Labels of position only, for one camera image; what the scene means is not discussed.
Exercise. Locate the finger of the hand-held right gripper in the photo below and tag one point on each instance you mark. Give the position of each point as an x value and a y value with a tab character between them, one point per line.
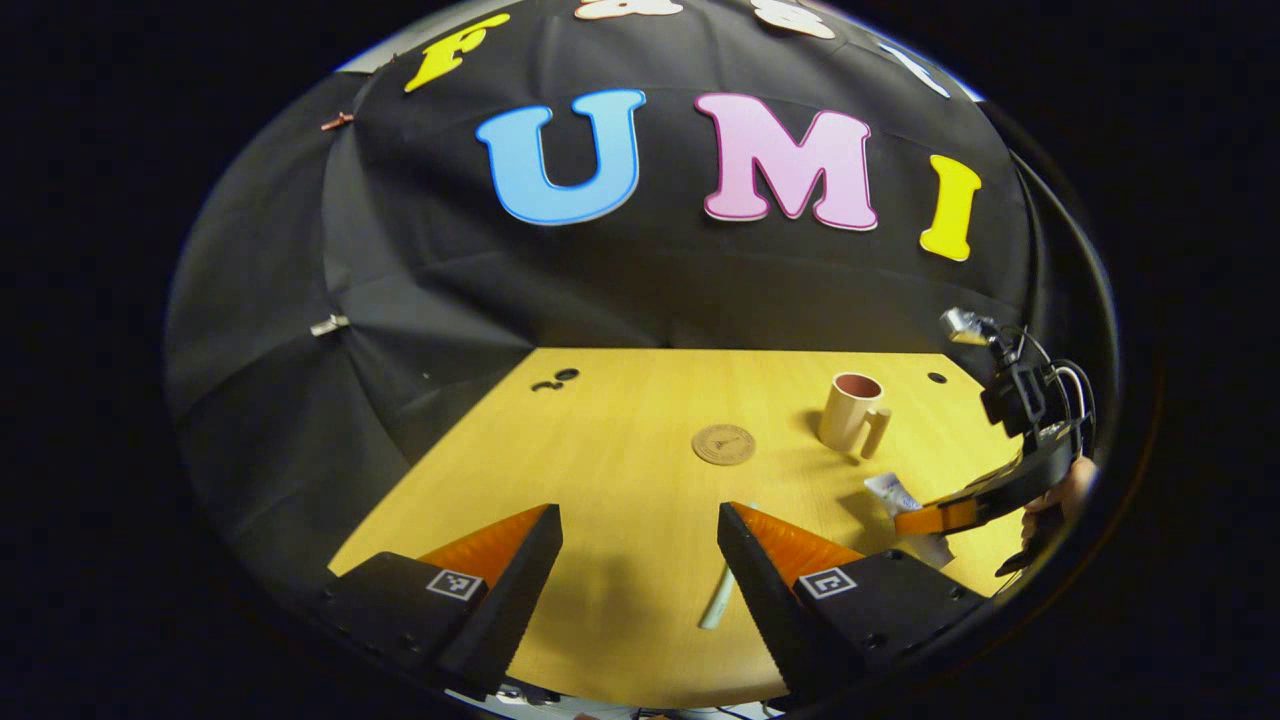
1000	495

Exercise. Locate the wooden desktop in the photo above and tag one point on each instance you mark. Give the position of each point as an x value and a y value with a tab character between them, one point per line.
620	470

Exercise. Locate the black backdrop cloth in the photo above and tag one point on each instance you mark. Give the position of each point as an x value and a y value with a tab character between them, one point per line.
600	280

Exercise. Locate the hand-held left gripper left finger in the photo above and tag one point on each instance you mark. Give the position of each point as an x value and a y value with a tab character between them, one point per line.
520	600

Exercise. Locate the pale green toothbrush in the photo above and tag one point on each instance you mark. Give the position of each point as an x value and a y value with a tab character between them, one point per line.
717	600

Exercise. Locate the red cloth clip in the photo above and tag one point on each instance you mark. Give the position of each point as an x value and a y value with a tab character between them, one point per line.
337	121

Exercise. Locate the beige cup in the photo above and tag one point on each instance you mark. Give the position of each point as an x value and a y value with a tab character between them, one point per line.
845	420

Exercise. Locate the silver cloth clip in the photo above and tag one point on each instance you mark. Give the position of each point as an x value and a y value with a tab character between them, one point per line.
329	324

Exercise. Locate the white toothpaste tube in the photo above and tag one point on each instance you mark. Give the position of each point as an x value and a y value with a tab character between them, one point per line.
890	492

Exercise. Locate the round cork coaster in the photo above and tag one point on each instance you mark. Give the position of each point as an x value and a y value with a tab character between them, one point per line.
723	445

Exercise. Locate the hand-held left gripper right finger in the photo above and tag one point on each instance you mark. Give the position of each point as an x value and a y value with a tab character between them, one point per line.
760	610

